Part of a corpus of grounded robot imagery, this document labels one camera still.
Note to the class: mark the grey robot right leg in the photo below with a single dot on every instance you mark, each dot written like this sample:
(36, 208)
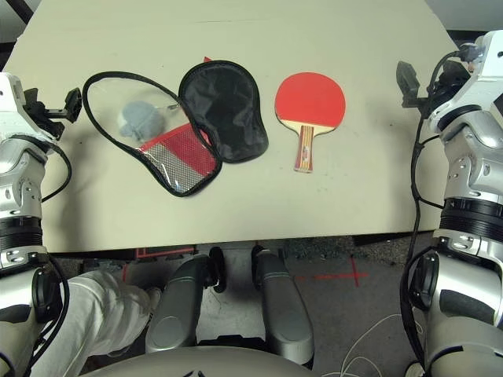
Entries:
(283, 306)

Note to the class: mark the grey plush zipper charm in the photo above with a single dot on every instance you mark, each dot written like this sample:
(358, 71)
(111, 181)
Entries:
(139, 119)

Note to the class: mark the grey robot torso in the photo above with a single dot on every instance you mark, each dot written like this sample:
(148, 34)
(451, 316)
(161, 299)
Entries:
(196, 365)

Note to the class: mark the black and red paddle case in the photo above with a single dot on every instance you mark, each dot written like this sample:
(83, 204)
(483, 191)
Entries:
(232, 118)

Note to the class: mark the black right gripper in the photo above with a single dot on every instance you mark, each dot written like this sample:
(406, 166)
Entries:
(434, 100)

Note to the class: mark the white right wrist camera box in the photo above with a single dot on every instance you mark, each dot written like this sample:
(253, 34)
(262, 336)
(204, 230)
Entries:
(489, 59)

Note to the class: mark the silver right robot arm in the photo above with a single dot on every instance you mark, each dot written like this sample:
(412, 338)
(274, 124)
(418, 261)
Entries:
(471, 165)

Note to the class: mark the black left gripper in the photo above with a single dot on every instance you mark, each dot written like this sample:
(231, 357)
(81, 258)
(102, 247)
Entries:
(49, 119)

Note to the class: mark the red ping-pong paddle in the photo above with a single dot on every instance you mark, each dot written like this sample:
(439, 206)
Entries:
(310, 98)

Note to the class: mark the grey robot left leg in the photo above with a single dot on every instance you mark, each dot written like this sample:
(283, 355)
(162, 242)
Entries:
(177, 306)

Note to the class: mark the person leg in white trousers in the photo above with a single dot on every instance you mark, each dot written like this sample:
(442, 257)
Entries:
(98, 314)

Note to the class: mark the grey robot leg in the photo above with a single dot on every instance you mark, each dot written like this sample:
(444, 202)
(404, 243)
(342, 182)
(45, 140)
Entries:
(283, 306)
(177, 306)

